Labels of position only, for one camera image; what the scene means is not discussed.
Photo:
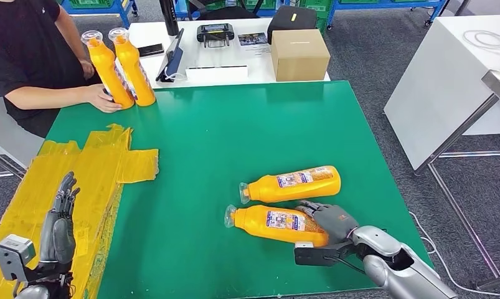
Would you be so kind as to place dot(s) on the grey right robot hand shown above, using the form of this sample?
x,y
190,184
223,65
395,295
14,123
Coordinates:
x,y
336,223

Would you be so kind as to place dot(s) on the person's left hand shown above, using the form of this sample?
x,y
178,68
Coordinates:
x,y
88,69

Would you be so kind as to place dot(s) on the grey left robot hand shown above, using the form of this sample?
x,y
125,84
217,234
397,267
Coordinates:
x,y
58,239

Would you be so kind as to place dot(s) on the person's right hand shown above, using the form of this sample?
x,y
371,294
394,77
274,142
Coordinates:
x,y
98,99

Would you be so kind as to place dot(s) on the orange juice bottle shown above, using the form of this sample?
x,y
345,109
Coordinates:
x,y
132,62
254,223
105,66
266,194

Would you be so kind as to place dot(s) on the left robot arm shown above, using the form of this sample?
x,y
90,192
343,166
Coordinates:
x,y
47,280

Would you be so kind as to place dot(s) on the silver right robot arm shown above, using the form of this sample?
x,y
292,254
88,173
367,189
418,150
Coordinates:
x,y
398,272

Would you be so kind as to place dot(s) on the yellow tape patch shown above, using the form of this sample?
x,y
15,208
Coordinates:
x,y
35,194

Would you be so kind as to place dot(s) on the black smartphone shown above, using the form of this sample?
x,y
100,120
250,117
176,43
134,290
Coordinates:
x,y
150,50

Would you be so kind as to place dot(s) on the green plastic crate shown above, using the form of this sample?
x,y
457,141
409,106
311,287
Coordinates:
x,y
324,16
91,3

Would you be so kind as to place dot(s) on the person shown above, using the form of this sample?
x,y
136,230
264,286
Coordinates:
x,y
18,53

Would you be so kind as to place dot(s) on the tablet in blue case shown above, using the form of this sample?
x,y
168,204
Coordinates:
x,y
172,60

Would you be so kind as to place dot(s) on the black flask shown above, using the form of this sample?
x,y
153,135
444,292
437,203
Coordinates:
x,y
169,16

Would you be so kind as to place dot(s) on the white desk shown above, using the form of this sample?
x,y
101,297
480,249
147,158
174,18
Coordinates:
x,y
10,142

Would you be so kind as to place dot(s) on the flat white box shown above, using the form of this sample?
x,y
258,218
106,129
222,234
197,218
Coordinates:
x,y
216,75

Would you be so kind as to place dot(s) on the black handheld controller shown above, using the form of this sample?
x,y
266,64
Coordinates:
x,y
215,32

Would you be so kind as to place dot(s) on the green table board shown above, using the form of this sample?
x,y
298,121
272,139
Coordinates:
x,y
233,132

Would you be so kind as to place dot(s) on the black chair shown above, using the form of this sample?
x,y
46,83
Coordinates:
x,y
225,12

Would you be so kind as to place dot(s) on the printed leaflet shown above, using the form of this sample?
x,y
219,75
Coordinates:
x,y
253,39

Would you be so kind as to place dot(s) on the large white table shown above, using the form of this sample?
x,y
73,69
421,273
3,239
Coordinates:
x,y
439,91

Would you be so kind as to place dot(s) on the brown cardboard box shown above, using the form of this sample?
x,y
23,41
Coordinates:
x,y
300,55

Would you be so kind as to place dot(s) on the black carrying case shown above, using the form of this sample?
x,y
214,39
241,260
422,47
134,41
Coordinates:
x,y
289,22

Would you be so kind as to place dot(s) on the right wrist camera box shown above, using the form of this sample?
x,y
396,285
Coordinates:
x,y
315,256

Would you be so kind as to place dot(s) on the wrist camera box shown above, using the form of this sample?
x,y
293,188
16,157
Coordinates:
x,y
14,254
315,256

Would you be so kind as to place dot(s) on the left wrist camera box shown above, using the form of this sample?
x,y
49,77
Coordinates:
x,y
14,254

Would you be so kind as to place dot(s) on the blue metal cart frame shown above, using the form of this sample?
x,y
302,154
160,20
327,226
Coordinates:
x,y
119,8
381,4

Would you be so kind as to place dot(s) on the steel table frame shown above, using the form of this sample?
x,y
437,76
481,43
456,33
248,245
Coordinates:
x,y
458,136

